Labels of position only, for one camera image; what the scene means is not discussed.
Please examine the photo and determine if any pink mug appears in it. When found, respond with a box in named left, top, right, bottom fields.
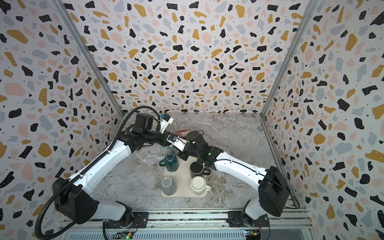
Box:
left=175, top=129, right=191, bottom=137

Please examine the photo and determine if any light green mug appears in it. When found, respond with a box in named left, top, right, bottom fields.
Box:
left=151, top=118, right=161, bottom=132

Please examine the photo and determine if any light blue mug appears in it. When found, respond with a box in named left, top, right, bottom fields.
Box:
left=165, top=146, right=179, bottom=156

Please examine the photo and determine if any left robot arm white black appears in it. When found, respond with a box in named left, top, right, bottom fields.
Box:
left=53, top=114, right=173, bottom=228

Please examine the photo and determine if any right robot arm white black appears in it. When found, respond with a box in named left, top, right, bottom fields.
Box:
left=168, top=131, right=290, bottom=220

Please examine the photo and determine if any black mug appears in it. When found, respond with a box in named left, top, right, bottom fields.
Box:
left=190, top=162, right=212, bottom=179

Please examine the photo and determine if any dark green mug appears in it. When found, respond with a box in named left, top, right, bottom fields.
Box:
left=159, top=153, right=179, bottom=172

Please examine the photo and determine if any white mug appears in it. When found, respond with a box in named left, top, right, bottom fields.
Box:
left=190, top=176, right=212, bottom=195

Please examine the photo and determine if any grey mug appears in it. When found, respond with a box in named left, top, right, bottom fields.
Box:
left=161, top=177, right=177, bottom=196

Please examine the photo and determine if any beige serving tray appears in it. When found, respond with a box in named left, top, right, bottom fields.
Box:
left=160, top=156, right=209, bottom=199

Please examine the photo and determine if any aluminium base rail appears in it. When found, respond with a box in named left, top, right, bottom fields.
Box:
left=59, top=209, right=317, bottom=240

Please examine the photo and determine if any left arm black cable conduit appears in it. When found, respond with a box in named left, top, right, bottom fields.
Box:
left=34, top=105, right=161, bottom=240

